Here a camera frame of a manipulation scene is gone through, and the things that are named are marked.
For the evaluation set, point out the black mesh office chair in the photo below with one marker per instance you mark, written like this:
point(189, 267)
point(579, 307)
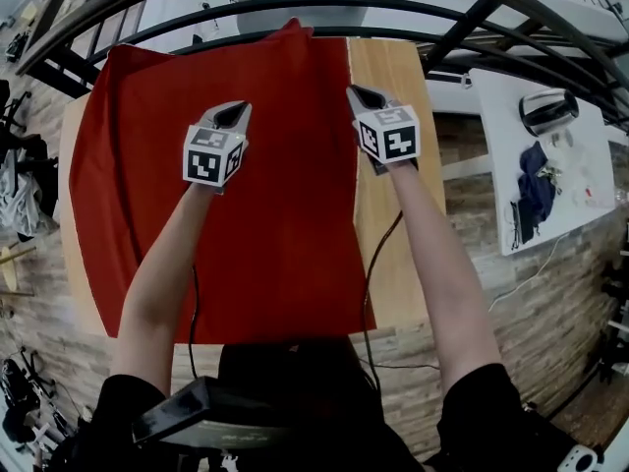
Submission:
point(34, 155)

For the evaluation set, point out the red tablecloth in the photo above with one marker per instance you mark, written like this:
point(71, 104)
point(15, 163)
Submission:
point(275, 214)

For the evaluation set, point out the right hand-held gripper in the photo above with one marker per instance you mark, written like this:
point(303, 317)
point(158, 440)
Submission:
point(393, 140)

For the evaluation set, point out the black smartphone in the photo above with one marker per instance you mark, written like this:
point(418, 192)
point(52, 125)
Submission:
point(526, 226)

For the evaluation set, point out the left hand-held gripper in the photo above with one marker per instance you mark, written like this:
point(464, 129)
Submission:
point(201, 165)

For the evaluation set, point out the black-framed eyeglasses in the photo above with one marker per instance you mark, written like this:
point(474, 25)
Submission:
point(513, 229)

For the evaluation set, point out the person's black shirt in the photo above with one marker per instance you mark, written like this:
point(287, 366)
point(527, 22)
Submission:
point(481, 411)

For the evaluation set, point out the person's left forearm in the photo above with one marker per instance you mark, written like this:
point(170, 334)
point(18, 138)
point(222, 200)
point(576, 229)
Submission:
point(157, 273)

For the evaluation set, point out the clear glass cup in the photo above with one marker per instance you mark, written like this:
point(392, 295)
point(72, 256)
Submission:
point(560, 139)

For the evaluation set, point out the black tablet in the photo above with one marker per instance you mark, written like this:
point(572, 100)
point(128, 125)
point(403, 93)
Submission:
point(182, 406)

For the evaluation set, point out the person's right forearm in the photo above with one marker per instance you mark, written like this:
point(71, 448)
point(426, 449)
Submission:
point(442, 263)

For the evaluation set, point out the bunch of keys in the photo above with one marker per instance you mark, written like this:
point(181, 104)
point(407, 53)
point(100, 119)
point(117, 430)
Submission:
point(548, 172)

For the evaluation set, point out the crumpled grey cloth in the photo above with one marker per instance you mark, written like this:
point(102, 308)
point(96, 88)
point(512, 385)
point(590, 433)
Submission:
point(15, 199)

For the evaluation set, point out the black tangled equipment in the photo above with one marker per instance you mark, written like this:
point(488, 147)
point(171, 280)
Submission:
point(17, 47)

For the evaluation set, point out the yellow round side table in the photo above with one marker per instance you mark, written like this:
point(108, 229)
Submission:
point(9, 273)

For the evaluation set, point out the white table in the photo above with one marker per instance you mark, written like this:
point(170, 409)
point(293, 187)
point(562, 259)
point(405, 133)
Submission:
point(496, 140)

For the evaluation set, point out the white round-lens device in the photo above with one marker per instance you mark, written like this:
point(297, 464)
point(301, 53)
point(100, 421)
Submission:
point(577, 460)

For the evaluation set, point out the black and silver helmet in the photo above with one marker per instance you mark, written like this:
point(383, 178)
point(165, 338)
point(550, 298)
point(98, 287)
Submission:
point(545, 113)

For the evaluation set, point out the clear plastic bag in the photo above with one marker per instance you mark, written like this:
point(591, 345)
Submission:
point(587, 185)

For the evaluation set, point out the navy blue cloth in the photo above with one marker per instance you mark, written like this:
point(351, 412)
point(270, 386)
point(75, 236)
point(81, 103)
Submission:
point(533, 175)

